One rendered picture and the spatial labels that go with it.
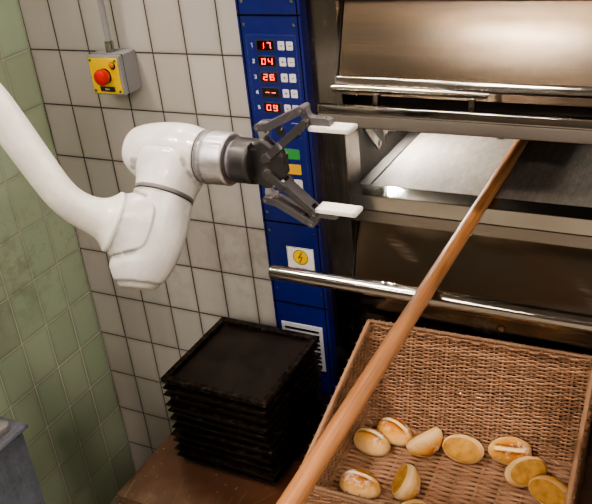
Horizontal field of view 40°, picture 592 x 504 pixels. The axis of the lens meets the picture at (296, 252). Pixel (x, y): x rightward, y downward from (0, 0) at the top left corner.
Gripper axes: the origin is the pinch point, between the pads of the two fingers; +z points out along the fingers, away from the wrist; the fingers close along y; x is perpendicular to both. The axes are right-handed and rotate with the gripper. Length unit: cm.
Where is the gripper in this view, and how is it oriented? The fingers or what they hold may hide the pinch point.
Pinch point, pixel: (350, 171)
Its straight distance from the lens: 125.5
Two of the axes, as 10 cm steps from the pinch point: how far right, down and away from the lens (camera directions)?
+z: 8.9, 1.4, -4.4
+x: -4.5, 4.5, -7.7
